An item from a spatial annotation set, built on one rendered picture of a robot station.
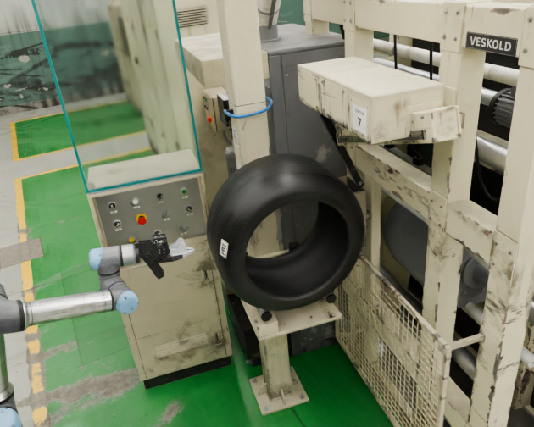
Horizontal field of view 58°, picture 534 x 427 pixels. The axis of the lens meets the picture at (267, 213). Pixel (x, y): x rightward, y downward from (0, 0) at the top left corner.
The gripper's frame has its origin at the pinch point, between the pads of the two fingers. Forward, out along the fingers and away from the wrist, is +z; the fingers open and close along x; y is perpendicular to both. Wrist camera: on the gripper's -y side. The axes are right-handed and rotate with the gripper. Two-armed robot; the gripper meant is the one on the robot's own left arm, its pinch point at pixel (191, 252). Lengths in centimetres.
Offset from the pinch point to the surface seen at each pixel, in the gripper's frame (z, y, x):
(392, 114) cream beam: 56, 57, -33
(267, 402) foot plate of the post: 41, -117, 27
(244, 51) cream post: 28, 67, 29
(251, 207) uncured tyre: 19.9, 20.9, -11.0
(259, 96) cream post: 34, 50, 28
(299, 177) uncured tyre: 37.9, 29.5, -9.3
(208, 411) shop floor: 10, -122, 35
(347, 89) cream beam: 49, 61, -18
